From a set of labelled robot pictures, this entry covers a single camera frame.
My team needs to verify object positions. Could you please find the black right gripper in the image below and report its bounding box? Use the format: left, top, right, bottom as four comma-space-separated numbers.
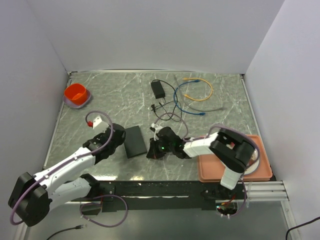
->
147, 136, 175, 160

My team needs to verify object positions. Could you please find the black network switch box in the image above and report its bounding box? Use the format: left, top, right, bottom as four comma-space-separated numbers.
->
124, 125, 147, 159

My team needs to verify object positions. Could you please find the yellow ethernet cable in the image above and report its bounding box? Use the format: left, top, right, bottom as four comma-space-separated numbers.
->
182, 77, 214, 102

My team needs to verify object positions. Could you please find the blue ethernet cable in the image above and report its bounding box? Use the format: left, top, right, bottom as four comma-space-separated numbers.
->
173, 79, 206, 116

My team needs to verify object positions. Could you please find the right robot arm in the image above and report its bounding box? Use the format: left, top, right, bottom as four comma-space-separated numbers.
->
146, 123, 260, 200

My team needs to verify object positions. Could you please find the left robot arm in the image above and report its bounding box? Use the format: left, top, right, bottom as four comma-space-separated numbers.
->
8, 123, 126, 227

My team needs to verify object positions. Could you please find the pink plastic tray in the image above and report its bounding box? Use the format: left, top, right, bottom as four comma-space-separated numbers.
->
197, 134, 273, 183

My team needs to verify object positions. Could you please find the orange plastic cup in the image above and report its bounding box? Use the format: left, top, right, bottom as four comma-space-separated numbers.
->
64, 83, 88, 105

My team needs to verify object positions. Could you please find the lilac plastic dish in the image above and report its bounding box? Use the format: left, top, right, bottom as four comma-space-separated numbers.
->
62, 91, 92, 110

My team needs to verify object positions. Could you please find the patterned ceramic plate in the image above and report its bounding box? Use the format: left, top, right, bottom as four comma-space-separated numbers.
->
244, 148, 260, 176

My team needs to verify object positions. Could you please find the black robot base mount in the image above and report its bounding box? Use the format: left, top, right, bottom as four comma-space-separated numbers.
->
94, 180, 245, 212

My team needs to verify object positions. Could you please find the black cable with plug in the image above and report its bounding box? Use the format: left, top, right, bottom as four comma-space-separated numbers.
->
44, 224, 87, 240

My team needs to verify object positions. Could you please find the aluminium frame rail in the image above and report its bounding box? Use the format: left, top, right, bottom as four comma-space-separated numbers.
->
62, 181, 290, 204

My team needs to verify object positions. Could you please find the black cable at corner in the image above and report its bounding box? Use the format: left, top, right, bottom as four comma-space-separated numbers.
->
285, 216, 320, 240

